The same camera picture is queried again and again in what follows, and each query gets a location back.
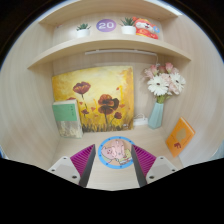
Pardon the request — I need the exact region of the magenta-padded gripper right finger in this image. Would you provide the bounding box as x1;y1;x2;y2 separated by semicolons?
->
130;143;178;188

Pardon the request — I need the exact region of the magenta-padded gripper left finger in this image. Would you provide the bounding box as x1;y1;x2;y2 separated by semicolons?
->
47;143;97;188

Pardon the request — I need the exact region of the orange book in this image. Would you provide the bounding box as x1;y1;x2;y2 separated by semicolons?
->
165;116;197;159

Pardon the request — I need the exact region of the green and white book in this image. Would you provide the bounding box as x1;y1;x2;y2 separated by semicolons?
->
51;99;84;139

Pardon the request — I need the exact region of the round blue-rimmed cartoon mouse pad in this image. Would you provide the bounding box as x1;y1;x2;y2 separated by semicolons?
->
97;135;135;170

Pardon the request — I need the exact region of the pink computer mouse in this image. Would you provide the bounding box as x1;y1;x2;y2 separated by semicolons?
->
105;139;128;162

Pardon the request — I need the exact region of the pink and white flower bouquet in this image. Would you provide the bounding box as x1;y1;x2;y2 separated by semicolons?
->
143;61;187;104

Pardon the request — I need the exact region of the teal faceted vase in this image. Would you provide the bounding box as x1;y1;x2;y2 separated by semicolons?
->
147;101;165;130

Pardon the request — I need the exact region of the white power strip with cable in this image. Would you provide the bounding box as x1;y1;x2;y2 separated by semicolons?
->
132;113;149;127

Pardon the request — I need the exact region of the yellow poppy flower painting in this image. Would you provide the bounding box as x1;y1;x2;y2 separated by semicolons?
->
51;65;135;133

